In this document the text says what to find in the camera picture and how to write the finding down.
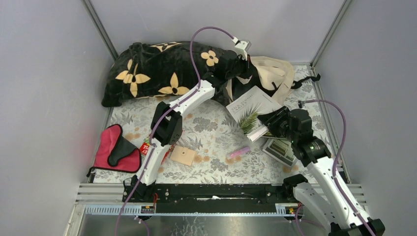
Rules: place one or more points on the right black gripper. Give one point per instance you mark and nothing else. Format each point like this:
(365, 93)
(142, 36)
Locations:
(271, 119)

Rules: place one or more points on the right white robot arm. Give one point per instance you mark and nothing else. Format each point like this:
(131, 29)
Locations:
(337, 210)

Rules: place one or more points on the red and black pouch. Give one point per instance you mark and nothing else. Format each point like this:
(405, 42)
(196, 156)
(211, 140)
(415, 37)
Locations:
(116, 153)

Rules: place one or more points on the beige canvas student bag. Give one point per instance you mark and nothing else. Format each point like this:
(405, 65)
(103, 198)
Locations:
(275, 77)

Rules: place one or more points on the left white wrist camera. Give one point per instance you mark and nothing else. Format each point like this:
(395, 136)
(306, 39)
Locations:
(241, 47)

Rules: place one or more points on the black floral pillow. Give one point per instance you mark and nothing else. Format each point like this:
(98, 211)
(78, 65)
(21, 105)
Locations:
(145, 70)

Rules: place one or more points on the floral patterned table mat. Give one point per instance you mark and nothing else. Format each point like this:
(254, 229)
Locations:
(212, 132)

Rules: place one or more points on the white palm leaf book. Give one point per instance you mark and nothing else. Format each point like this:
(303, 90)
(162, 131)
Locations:
(246, 109)

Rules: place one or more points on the tan wooden square block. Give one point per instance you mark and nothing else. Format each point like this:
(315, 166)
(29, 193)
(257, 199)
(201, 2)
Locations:
(183, 155)

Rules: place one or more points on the pink glue stick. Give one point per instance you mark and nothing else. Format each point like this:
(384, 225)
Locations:
(238, 152)

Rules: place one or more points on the red treehouse book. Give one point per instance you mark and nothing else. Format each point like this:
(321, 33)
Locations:
(145, 148)

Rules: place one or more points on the grey photo cover book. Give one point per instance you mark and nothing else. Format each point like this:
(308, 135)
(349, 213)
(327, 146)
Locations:
(281, 150)

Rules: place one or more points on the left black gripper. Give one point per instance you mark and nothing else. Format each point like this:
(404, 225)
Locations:
(243, 70)

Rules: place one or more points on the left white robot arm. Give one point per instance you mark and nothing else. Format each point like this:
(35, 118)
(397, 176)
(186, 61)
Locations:
(166, 125)

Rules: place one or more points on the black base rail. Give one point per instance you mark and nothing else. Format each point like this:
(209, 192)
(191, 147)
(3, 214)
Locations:
(213, 198)

